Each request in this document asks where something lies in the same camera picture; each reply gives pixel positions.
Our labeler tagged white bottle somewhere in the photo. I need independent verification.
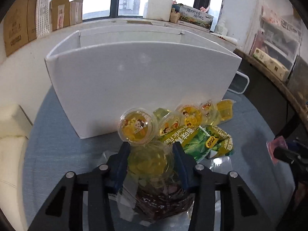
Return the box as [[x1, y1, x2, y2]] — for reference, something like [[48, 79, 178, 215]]
[[214, 18, 228, 36]]

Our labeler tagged yellow fruit jelly cup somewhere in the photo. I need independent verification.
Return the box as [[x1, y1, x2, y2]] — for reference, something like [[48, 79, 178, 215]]
[[128, 140, 174, 180]]

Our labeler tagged printed landscape carton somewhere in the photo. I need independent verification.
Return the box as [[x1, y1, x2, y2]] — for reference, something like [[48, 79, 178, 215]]
[[174, 4, 213, 30]]

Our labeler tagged yellow jelly cup right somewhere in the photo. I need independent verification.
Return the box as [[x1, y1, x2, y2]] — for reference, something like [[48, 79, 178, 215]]
[[217, 99, 234, 122]]

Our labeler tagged cream leather sofa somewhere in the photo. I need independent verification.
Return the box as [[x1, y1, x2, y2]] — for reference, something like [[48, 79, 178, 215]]
[[1, 104, 32, 230]]

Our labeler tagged white storage box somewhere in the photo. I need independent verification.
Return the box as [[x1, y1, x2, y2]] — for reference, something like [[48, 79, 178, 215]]
[[45, 24, 242, 139]]

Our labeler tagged dark plum snack packet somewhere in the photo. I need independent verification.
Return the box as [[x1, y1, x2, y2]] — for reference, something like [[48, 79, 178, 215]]
[[111, 173, 194, 224]]

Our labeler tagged small green garlic packet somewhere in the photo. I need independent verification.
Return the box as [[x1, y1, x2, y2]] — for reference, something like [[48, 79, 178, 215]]
[[158, 125, 209, 152]]

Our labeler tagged large cardboard box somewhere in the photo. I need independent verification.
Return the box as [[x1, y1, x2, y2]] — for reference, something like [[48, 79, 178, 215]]
[[4, 0, 37, 56]]

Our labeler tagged dark wooden side table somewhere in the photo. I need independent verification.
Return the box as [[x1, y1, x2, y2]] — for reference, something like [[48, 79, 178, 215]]
[[234, 49, 307, 140]]

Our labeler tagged white foam box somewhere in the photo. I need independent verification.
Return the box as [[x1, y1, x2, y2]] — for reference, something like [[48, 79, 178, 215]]
[[143, 0, 173, 21]]

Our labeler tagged dotted white paper bag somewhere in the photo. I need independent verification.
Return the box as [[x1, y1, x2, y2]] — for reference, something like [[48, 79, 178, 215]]
[[35, 0, 52, 39]]

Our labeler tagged beige tissue box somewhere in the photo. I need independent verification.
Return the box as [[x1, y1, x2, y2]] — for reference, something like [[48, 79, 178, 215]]
[[253, 48, 289, 82]]

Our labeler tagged small cardboard box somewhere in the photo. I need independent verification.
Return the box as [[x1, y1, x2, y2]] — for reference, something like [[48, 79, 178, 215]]
[[50, 0, 83, 31]]

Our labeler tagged clear drawer organizer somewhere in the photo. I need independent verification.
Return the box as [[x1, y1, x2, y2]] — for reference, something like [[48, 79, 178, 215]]
[[249, 5, 302, 70]]

